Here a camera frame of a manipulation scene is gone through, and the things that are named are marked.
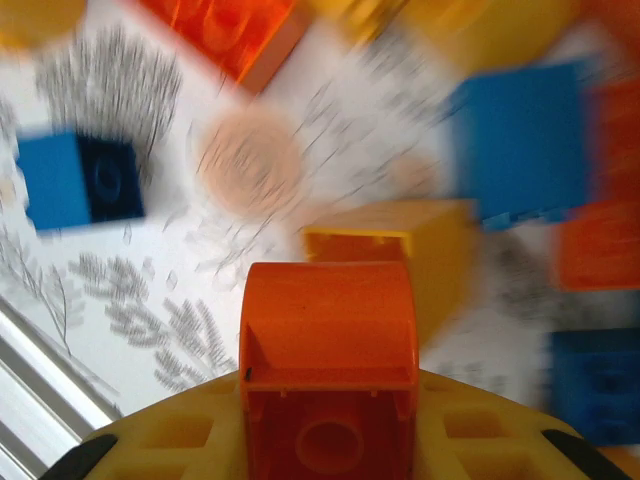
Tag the tall blue lego brick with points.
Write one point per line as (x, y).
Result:
(520, 145)

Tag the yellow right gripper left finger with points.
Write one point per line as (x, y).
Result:
(225, 450)

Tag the orange curved lego brick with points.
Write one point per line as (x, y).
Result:
(325, 320)

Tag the orange two-by-four lego brick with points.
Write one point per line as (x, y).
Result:
(225, 30)

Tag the aluminium mounting rail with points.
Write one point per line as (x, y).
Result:
(40, 370)

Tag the yellow lego brick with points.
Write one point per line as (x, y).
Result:
(490, 30)
(35, 20)
(355, 17)
(440, 260)

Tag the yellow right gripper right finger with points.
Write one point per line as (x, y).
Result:
(435, 450)

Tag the small blue lego brick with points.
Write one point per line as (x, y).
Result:
(55, 180)
(600, 390)

